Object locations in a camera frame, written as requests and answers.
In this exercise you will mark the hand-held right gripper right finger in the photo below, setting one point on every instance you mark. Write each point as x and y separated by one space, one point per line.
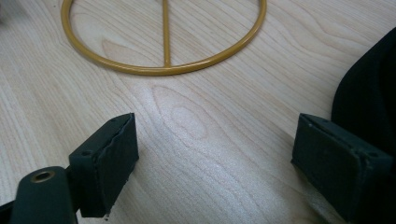
336 168

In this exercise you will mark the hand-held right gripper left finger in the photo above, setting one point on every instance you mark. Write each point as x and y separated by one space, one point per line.
106 169

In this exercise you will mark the dark cloth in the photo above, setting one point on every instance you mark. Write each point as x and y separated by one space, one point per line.
369 102

